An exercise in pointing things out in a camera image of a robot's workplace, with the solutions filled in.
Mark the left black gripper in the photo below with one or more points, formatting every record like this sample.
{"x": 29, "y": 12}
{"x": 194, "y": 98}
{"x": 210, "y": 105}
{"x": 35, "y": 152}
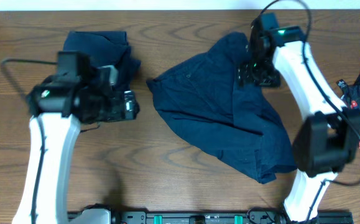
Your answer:
{"x": 114, "y": 113}

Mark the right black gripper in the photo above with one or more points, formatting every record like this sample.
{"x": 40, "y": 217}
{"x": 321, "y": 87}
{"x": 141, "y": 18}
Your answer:
{"x": 244, "y": 76}

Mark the navy blue shorts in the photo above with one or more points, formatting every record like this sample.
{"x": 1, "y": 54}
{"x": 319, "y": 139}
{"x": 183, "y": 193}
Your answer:
{"x": 201, "y": 102}

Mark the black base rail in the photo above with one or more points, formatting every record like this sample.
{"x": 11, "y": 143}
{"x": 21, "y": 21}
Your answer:
{"x": 217, "y": 217}

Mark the folded navy shorts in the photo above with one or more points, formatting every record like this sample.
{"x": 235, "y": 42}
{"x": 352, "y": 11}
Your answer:
{"x": 106, "y": 48}

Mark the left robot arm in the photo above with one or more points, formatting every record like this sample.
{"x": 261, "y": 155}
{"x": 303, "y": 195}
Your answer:
{"x": 77, "y": 98}

